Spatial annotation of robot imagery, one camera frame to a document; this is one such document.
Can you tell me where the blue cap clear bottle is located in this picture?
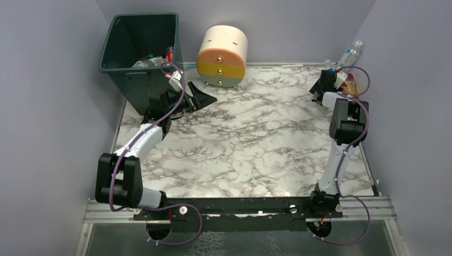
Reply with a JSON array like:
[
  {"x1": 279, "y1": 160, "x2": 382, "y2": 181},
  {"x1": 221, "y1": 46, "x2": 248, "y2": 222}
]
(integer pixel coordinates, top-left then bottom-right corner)
[{"x1": 324, "y1": 60, "x2": 337, "y2": 72}]

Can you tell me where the green label water bottle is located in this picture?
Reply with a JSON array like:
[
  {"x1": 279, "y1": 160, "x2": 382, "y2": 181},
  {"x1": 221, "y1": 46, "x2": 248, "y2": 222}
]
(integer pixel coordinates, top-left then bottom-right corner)
[{"x1": 140, "y1": 54, "x2": 155, "y2": 62}]

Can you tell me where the red label clear bottle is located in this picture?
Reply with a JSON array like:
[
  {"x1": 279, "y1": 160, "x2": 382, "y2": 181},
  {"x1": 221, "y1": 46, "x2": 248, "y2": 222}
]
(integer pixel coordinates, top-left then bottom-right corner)
[{"x1": 166, "y1": 46, "x2": 174, "y2": 62}]

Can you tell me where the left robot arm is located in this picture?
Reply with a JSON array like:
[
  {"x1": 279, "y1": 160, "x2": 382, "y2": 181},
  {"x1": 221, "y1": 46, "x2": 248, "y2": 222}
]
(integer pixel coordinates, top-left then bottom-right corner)
[{"x1": 95, "y1": 82, "x2": 217, "y2": 212}]

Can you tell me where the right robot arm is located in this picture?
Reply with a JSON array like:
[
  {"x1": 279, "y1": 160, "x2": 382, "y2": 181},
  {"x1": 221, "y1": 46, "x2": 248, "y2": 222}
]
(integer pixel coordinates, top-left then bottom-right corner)
[{"x1": 309, "y1": 69, "x2": 369, "y2": 215}]

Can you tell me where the dark green plastic bin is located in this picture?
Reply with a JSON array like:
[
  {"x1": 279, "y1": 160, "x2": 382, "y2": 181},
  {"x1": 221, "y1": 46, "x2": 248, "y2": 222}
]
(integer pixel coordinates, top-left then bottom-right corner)
[{"x1": 99, "y1": 12, "x2": 183, "y2": 115}]

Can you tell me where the amber tea bottle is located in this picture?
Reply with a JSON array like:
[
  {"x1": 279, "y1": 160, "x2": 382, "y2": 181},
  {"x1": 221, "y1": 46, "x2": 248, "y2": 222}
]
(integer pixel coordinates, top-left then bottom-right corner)
[{"x1": 341, "y1": 73, "x2": 359, "y2": 94}]

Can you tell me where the upright white cap bottle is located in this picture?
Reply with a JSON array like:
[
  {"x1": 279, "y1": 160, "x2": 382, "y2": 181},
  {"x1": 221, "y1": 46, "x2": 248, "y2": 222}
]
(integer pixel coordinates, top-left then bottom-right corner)
[{"x1": 337, "y1": 41, "x2": 363, "y2": 68}]

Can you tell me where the round pastel drawer cabinet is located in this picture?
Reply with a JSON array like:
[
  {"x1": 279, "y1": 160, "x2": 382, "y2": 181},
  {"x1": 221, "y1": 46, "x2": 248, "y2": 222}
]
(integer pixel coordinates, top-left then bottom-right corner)
[{"x1": 196, "y1": 25, "x2": 248, "y2": 87}]

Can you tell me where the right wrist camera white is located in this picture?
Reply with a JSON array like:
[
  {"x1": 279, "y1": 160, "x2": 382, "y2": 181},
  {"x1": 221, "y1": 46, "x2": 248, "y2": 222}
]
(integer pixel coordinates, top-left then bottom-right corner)
[{"x1": 334, "y1": 71, "x2": 348, "y2": 89}]

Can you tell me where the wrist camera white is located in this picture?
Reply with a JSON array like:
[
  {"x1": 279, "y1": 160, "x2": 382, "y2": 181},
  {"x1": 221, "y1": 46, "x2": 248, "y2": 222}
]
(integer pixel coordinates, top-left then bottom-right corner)
[
  {"x1": 165, "y1": 71, "x2": 183, "y2": 92},
  {"x1": 334, "y1": 71, "x2": 348, "y2": 89}
]

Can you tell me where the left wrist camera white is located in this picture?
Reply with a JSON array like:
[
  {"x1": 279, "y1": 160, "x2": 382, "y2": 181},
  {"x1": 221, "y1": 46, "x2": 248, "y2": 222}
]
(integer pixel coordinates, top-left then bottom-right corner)
[{"x1": 165, "y1": 71, "x2": 183, "y2": 92}]

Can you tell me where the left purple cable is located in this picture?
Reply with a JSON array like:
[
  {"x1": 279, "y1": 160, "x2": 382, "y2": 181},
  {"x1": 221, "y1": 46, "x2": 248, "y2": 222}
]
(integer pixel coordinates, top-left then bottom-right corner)
[{"x1": 108, "y1": 62, "x2": 204, "y2": 246}]

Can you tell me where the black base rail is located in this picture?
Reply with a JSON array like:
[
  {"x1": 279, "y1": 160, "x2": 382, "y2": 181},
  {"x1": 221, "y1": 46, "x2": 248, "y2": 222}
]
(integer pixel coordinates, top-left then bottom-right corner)
[{"x1": 133, "y1": 197, "x2": 342, "y2": 233}]

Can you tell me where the aluminium frame rail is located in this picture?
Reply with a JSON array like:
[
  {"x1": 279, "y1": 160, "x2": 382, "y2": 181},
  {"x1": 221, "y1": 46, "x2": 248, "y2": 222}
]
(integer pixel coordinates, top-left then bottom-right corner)
[{"x1": 83, "y1": 197, "x2": 397, "y2": 224}]

